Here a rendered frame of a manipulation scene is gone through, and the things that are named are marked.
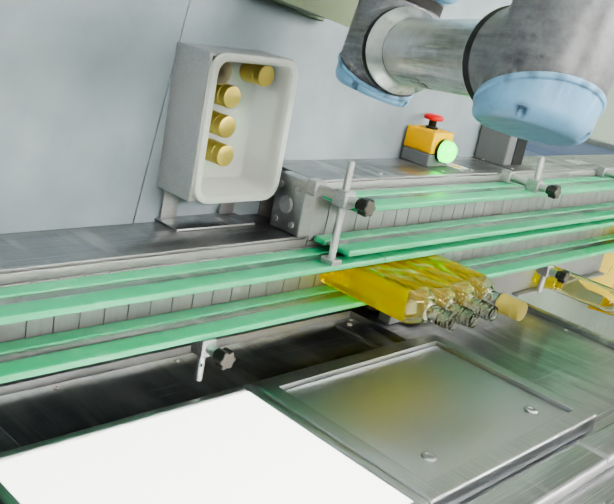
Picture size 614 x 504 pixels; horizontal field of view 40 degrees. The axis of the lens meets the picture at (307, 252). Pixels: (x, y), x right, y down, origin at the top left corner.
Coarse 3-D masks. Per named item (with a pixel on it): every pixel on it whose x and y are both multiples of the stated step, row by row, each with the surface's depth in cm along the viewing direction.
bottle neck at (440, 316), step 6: (432, 306) 131; (438, 306) 131; (426, 312) 131; (432, 312) 131; (438, 312) 130; (444, 312) 130; (450, 312) 130; (426, 318) 132; (432, 318) 131; (438, 318) 130; (444, 318) 129; (450, 318) 129; (456, 318) 130; (438, 324) 130; (444, 324) 129; (450, 324) 129; (456, 324) 130; (450, 330) 130
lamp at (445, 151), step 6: (438, 144) 166; (444, 144) 166; (450, 144) 165; (438, 150) 166; (444, 150) 165; (450, 150) 165; (456, 150) 167; (438, 156) 166; (444, 156) 165; (450, 156) 166; (444, 162) 167
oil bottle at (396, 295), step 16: (336, 272) 142; (352, 272) 139; (368, 272) 137; (384, 272) 138; (336, 288) 142; (352, 288) 140; (368, 288) 137; (384, 288) 135; (400, 288) 133; (416, 288) 133; (368, 304) 138; (384, 304) 135; (400, 304) 133; (416, 304) 131; (400, 320) 134; (416, 320) 132
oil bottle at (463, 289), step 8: (408, 264) 146; (416, 264) 147; (424, 264) 148; (424, 272) 144; (432, 272) 144; (440, 272) 145; (448, 272) 146; (440, 280) 142; (448, 280) 142; (456, 280) 142; (464, 280) 143; (456, 288) 140; (464, 288) 140; (472, 288) 142; (456, 296) 140; (464, 296) 140; (464, 304) 140
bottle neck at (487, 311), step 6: (468, 300) 140; (474, 300) 139; (480, 300) 139; (468, 306) 140; (474, 306) 139; (480, 306) 138; (486, 306) 138; (492, 306) 138; (480, 312) 138; (486, 312) 137; (492, 312) 139; (486, 318) 138; (492, 318) 139
